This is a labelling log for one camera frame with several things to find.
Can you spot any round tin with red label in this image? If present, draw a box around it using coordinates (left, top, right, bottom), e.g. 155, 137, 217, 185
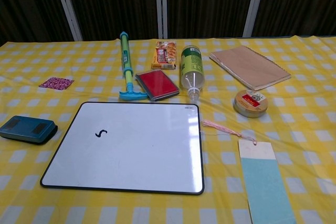
233, 89, 269, 119

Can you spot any red ink pad case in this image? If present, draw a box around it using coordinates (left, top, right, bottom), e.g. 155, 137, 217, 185
134, 69, 181, 102

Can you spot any blue whiteboard eraser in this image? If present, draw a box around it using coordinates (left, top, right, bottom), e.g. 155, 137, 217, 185
0, 115, 58, 146

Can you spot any yellow white checkered tablecloth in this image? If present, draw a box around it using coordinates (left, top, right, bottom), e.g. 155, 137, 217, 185
0, 36, 336, 224

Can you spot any clear plastic bottle green label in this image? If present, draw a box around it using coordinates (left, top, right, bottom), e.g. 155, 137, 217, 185
179, 45, 205, 102

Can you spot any brown spiral notebook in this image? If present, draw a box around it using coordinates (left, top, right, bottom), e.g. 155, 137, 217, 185
208, 45, 292, 91

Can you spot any yellow orange snack box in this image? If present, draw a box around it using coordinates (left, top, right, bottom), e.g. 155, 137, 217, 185
150, 40, 177, 70

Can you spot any white screen frame post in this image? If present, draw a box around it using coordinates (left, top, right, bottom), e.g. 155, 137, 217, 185
241, 0, 268, 38
51, 0, 83, 42
154, 0, 169, 39

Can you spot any green and blue water pump toy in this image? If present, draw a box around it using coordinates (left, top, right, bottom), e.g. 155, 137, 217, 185
119, 31, 149, 102

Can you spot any white dry-erase board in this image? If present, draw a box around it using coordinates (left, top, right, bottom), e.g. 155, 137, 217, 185
39, 101, 205, 196

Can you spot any blue white bookmark pink tassel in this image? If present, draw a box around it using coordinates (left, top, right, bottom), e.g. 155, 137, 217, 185
201, 119, 298, 224

